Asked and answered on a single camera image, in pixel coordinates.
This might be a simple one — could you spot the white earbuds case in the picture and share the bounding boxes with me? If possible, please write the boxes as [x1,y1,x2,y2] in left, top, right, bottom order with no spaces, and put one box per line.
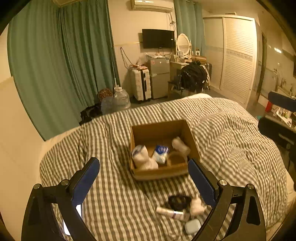
[184,218,201,235]

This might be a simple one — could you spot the white cosmetic tube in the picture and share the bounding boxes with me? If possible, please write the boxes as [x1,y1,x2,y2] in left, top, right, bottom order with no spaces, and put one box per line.
[156,206,190,222]

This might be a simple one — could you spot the white bottle with cap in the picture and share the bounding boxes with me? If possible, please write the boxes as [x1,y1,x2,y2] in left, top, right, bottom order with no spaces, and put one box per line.
[171,137,191,156]

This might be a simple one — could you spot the blue Vinda tissue pack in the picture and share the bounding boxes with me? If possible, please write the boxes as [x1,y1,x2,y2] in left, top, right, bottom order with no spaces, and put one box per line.
[152,145,169,164]

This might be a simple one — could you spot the smartphone with lit screen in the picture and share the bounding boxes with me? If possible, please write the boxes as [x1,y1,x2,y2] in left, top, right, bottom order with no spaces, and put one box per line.
[63,203,83,236]

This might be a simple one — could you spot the white folded sock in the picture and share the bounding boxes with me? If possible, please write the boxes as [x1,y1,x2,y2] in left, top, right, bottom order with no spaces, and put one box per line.
[190,194,207,217]

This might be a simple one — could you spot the tape roll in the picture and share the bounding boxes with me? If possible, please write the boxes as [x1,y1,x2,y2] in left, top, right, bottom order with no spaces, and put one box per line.
[166,151,187,166]

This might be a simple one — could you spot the black backpack on chair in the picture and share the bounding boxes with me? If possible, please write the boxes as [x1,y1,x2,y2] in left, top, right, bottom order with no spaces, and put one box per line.
[180,60,208,93]

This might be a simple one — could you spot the white louvred wardrobe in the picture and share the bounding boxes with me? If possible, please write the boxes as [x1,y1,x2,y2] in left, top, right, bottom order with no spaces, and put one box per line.
[203,15,257,108]

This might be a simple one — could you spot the brown cardboard box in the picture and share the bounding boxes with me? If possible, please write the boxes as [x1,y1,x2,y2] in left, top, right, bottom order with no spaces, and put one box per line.
[130,120,200,181]

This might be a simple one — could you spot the white rolled socks in box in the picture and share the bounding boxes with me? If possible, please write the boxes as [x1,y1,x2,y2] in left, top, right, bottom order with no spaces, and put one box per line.
[131,145,159,171]

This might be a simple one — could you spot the clear water jug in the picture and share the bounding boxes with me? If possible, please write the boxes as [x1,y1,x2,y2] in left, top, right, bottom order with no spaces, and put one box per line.
[101,96,114,115]
[113,85,131,111]

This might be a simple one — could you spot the white oval vanity mirror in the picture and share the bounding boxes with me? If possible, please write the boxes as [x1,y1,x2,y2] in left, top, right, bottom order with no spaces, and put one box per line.
[176,33,192,59]

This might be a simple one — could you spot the silver mini fridge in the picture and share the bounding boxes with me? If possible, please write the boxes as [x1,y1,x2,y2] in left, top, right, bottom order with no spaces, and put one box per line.
[147,58,170,99]

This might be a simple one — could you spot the brown patterned bag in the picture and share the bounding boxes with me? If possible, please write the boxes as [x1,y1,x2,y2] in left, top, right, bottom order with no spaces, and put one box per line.
[98,88,113,101]

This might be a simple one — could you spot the white suitcase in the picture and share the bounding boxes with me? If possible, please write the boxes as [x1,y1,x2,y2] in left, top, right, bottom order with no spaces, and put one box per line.
[129,67,152,101]

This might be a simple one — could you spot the green curtain right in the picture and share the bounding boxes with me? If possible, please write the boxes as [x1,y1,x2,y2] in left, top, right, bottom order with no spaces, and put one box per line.
[174,0,205,56]

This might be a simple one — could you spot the green curtain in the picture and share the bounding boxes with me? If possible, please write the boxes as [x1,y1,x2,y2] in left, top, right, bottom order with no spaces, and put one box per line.
[174,0,205,56]
[8,1,119,140]

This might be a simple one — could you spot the green curtain left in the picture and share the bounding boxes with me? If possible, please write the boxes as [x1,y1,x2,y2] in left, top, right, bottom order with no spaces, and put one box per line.
[8,1,119,140]

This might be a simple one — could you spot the white air conditioner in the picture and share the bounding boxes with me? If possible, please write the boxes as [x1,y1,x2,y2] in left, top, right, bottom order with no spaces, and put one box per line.
[130,0,174,13]

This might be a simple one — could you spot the black wall television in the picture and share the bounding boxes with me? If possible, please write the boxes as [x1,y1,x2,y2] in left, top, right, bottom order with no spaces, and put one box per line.
[142,29,175,49]

